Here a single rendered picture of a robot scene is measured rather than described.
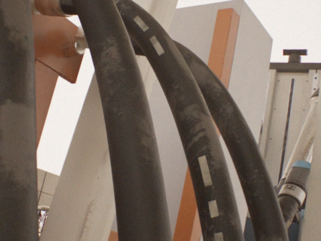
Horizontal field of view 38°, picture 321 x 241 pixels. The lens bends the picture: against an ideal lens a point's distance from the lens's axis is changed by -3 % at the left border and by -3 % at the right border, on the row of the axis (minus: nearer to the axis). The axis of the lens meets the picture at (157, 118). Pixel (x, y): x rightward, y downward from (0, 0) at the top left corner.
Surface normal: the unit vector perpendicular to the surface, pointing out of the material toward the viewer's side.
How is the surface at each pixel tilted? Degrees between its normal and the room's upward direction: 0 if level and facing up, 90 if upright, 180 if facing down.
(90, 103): 89
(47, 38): 90
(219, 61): 90
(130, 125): 76
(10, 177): 71
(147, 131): 64
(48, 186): 90
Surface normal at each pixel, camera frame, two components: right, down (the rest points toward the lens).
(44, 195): 0.69, -0.07
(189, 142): -0.69, -0.26
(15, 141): 0.71, -0.44
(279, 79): -0.43, -0.36
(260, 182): 0.00, -0.55
